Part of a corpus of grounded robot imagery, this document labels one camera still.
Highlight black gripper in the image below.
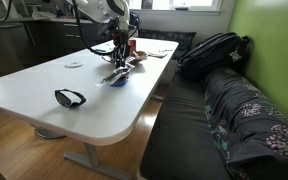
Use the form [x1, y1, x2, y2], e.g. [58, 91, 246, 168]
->
[112, 31, 132, 70]

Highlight clear plastic cutlery packet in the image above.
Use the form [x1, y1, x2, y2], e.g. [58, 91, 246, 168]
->
[100, 66, 132, 88]

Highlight crumpled brown paper bag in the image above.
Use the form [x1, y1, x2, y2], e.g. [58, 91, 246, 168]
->
[129, 49, 150, 65]

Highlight red soda can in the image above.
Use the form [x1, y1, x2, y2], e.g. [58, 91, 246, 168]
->
[128, 38, 137, 52]

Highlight flat white sachet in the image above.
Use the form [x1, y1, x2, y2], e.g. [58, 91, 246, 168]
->
[148, 49, 169, 59]

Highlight white round disc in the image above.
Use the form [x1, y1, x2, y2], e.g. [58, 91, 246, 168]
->
[64, 61, 85, 69]

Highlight dark patterned bench cushion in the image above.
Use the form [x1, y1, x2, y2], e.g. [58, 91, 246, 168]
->
[138, 28, 198, 62]

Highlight black sunglasses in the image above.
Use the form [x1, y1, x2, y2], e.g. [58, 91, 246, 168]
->
[54, 88, 88, 109]

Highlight white framed window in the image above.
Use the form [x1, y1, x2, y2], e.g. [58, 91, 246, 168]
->
[127, 0, 224, 14]

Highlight black backpack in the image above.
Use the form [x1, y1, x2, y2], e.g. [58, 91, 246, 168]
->
[176, 31, 252, 83]

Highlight dark kitchen cabinet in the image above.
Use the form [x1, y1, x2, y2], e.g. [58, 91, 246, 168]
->
[0, 17, 113, 76]

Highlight dark bench seat cushion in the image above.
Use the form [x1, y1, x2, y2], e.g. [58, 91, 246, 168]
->
[139, 71, 232, 180]

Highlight grey table leg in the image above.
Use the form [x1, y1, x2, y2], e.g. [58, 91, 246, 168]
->
[63, 142, 132, 180]

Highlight grey round floor base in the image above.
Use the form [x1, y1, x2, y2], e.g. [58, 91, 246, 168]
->
[34, 127, 66, 140]

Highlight dark floral back cushion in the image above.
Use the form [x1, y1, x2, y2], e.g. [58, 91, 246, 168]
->
[203, 65, 288, 180]

